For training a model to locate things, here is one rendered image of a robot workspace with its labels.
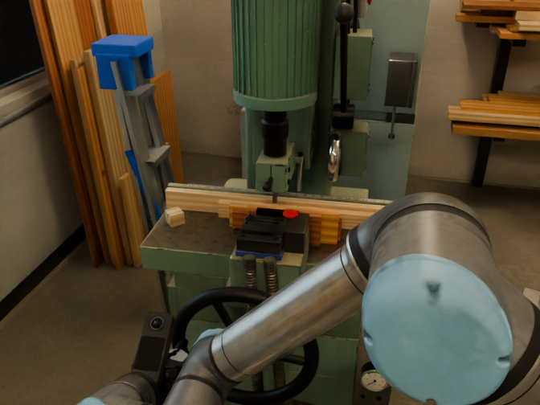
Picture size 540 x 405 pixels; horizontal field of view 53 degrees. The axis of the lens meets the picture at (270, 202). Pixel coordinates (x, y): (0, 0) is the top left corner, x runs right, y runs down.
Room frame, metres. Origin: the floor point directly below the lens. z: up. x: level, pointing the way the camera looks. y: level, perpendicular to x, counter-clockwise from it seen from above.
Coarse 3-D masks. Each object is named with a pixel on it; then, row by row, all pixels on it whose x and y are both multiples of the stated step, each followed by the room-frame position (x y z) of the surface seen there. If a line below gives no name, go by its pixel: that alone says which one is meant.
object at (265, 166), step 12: (288, 144) 1.18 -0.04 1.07; (264, 156) 1.11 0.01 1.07; (288, 156) 1.11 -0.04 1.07; (264, 168) 1.07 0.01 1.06; (276, 168) 1.07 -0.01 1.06; (288, 168) 1.08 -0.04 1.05; (264, 180) 1.07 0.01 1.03; (276, 180) 1.07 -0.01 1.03; (288, 180) 1.08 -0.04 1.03; (276, 192) 1.07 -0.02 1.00
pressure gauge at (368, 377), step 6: (366, 366) 0.87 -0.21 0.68; (372, 366) 0.86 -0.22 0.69; (366, 372) 0.85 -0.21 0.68; (372, 372) 0.85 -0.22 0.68; (360, 378) 0.85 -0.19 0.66; (366, 378) 0.85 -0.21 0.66; (372, 378) 0.85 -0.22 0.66; (378, 378) 0.85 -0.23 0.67; (366, 384) 0.85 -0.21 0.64; (372, 384) 0.85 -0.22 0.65; (378, 384) 0.85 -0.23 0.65; (384, 384) 0.84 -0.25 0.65; (372, 390) 0.85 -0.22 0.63; (378, 390) 0.84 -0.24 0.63
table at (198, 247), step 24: (192, 216) 1.14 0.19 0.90; (216, 216) 1.14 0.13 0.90; (144, 240) 1.03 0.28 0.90; (168, 240) 1.03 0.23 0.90; (192, 240) 1.03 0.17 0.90; (216, 240) 1.03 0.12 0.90; (144, 264) 1.01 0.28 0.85; (168, 264) 0.99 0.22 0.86; (192, 264) 0.98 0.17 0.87; (216, 264) 0.97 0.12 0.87; (312, 264) 0.94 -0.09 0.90
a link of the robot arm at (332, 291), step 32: (352, 256) 0.50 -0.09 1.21; (288, 288) 0.55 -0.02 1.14; (320, 288) 0.51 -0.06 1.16; (352, 288) 0.50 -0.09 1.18; (256, 320) 0.54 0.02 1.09; (288, 320) 0.52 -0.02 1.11; (320, 320) 0.50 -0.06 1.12; (192, 352) 0.59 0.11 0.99; (224, 352) 0.54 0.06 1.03; (256, 352) 0.52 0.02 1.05; (288, 352) 0.52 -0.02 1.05; (224, 384) 0.54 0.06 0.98
